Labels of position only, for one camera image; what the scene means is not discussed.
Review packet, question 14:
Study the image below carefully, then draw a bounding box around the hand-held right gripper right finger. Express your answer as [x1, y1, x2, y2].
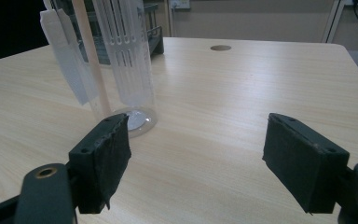
[262, 112, 351, 216]

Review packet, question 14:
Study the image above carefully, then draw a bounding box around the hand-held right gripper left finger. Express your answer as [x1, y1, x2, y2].
[68, 113, 132, 216]

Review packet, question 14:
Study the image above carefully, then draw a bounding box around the clear cylindrical glass holder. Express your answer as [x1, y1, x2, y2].
[47, 0, 159, 139]

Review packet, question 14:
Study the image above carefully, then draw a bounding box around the white paper-wrapped utensil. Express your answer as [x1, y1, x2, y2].
[57, 7, 100, 103]

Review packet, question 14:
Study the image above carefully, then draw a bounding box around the white plastic strip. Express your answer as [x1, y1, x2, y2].
[39, 8, 90, 106]

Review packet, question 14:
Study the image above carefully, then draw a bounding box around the pale wooden stick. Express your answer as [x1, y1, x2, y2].
[71, 0, 113, 119]

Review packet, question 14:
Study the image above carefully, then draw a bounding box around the round table cable hole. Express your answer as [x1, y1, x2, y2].
[210, 44, 233, 52]

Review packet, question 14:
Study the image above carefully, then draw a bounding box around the white metal frame post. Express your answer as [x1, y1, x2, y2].
[321, 0, 345, 44]

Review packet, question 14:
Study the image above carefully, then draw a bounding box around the white wall socket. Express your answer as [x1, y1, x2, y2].
[169, 0, 191, 10]

